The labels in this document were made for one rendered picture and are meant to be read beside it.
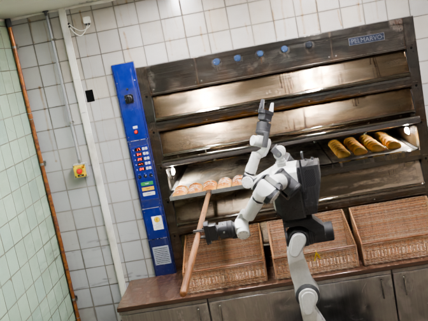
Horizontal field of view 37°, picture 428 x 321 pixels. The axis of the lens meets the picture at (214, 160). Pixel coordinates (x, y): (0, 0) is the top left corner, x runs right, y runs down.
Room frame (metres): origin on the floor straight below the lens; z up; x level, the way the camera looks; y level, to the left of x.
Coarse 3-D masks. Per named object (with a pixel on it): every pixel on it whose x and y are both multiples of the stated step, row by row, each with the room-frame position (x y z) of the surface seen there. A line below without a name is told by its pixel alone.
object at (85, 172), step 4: (76, 164) 4.50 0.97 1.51; (80, 164) 4.50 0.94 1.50; (84, 164) 4.49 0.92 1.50; (76, 168) 4.50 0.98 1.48; (80, 168) 4.50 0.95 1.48; (84, 168) 4.49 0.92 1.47; (88, 168) 4.54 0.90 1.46; (84, 172) 4.49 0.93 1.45; (88, 172) 4.52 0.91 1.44; (76, 176) 4.50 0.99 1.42; (80, 176) 4.50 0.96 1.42; (84, 176) 4.50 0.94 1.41
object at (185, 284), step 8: (208, 200) 3.94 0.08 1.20; (200, 216) 3.57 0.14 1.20; (200, 224) 3.37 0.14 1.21; (200, 232) 3.23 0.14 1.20; (192, 248) 2.96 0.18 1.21; (192, 256) 2.84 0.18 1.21; (192, 264) 2.74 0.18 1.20; (184, 280) 2.54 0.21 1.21; (184, 288) 2.45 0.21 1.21; (184, 296) 2.42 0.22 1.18
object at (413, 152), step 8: (392, 152) 4.44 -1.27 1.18; (400, 152) 4.39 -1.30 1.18; (408, 152) 4.38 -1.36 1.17; (416, 152) 4.37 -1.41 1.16; (344, 160) 4.47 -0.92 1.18; (352, 160) 4.42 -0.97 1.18; (360, 160) 4.40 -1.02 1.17; (368, 160) 4.40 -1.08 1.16; (376, 160) 4.40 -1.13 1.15; (384, 160) 4.39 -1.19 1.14; (320, 168) 4.43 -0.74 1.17; (328, 168) 4.42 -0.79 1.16; (336, 168) 4.42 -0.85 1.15
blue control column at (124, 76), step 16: (128, 64) 4.50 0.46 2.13; (128, 80) 4.50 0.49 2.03; (128, 112) 4.50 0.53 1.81; (144, 112) 4.52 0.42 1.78; (128, 128) 4.51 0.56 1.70; (144, 128) 4.50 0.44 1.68; (128, 144) 4.51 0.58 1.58; (144, 144) 4.50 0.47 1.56; (144, 208) 4.51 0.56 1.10; (160, 208) 4.50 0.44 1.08; (160, 240) 4.50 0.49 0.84; (160, 272) 4.51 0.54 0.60; (176, 272) 4.51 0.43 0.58
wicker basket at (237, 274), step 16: (256, 224) 4.44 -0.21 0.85; (192, 240) 4.46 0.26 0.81; (224, 240) 4.44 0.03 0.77; (256, 240) 4.41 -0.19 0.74; (208, 256) 4.43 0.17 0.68; (224, 256) 4.41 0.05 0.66; (240, 256) 4.40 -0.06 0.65; (192, 272) 4.01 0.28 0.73; (208, 272) 4.01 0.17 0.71; (224, 272) 4.00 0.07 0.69; (240, 272) 3.99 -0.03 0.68; (256, 272) 4.16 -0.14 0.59; (192, 288) 4.02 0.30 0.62; (208, 288) 4.01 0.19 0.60; (224, 288) 4.00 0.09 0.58
